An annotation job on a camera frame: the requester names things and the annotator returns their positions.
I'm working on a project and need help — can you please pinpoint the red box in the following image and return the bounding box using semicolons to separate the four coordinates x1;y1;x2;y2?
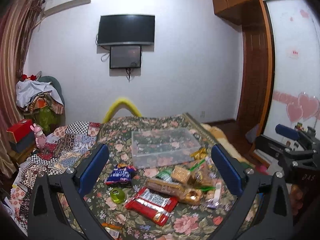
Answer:
6;119;33;143

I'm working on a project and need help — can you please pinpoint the clear plastic storage box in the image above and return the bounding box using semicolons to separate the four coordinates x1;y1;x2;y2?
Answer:
131;128;201;169

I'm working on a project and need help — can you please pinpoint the striped red curtain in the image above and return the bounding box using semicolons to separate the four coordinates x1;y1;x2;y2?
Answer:
1;0;42;178

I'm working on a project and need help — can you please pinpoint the pile of clothes on chair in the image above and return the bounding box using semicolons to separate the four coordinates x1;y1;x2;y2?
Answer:
16;72;65;134

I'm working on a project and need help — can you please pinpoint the long brown biscuit pack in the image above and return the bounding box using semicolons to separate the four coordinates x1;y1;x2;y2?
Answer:
145;178;185;197

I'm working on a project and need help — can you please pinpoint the green round jelly cup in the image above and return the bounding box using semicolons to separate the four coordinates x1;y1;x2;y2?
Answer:
110;187;126;204

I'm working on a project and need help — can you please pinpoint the green snack packet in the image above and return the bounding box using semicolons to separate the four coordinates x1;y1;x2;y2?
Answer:
155;170;173;183

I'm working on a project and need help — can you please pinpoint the orange small snack packet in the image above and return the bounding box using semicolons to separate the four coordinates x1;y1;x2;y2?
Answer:
101;222;123;239

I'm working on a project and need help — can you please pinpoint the yellow fleece blanket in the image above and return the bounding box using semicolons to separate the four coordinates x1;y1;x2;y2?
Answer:
201;123;255;168

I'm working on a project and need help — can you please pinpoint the yellow padded bed rail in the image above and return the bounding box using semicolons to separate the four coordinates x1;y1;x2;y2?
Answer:
102;97;142;124

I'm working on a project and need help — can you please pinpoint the red white snack pack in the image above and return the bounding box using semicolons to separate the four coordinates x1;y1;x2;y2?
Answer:
125;187;178;226

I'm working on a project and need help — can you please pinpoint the floral green bedspread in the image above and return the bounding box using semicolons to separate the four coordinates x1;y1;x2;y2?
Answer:
60;113;261;240

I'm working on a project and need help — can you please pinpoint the pink plush toy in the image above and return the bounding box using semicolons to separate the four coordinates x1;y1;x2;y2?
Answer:
30;124;46;150

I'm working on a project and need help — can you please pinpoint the orange bread clear bag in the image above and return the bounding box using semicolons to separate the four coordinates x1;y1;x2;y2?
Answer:
179;188;203;206

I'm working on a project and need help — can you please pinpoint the blue biscuit snack bag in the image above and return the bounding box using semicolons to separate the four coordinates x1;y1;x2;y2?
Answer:
104;164;137;185

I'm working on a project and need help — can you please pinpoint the white wardrobe with hearts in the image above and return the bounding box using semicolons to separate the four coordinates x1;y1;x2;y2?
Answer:
264;0;319;149

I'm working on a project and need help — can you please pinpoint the wall mounted black television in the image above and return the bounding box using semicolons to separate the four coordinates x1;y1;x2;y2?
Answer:
97;14;155;46

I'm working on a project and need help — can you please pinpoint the patchwork quilt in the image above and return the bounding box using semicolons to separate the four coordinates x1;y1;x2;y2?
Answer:
9;121;100;234

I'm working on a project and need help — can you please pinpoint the brown wooden door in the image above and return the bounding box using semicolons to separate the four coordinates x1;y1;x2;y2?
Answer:
236;25;274;136

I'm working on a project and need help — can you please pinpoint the small black wall monitor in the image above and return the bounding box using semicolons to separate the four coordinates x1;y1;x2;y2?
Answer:
109;45;142;69

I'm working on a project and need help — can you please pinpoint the purple white snack bar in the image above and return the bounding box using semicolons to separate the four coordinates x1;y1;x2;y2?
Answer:
204;179;222;209

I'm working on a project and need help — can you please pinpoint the gold snack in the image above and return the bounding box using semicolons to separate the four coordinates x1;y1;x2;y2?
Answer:
190;148;207;160

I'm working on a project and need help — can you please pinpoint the dark grey box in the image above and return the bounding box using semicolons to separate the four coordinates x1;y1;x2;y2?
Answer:
9;131;35;153

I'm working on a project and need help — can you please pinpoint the square cracker pack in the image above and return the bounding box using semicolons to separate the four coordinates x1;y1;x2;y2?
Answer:
170;165;192;184

